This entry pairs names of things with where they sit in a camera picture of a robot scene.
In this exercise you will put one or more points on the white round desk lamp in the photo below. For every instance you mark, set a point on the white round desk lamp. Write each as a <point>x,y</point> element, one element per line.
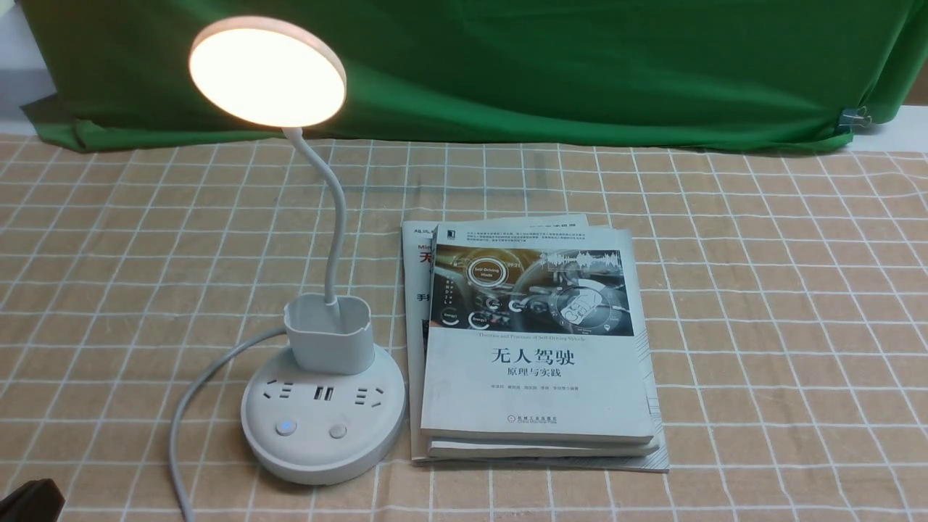
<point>329,406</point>

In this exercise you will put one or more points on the checkered beige tablecloth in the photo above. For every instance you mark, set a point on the checkered beige tablecloth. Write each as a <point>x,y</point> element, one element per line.
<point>785,300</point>

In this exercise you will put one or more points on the bottom white magazine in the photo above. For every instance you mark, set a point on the bottom white magazine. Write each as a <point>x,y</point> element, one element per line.
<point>416,246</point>

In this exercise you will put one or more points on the middle white book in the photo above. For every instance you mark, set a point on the middle white book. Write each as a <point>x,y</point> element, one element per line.
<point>442,447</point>

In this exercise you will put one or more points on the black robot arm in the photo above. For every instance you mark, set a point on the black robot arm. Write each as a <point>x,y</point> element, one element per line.
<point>35,500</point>

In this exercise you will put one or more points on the top white self-driving book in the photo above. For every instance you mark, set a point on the top white self-driving book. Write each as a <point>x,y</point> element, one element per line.
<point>535,334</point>

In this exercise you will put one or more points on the metal binder clip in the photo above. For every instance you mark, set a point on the metal binder clip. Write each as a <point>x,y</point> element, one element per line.
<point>853,119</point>

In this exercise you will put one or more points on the green backdrop cloth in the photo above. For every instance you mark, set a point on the green backdrop cloth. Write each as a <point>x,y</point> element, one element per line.
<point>729,75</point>

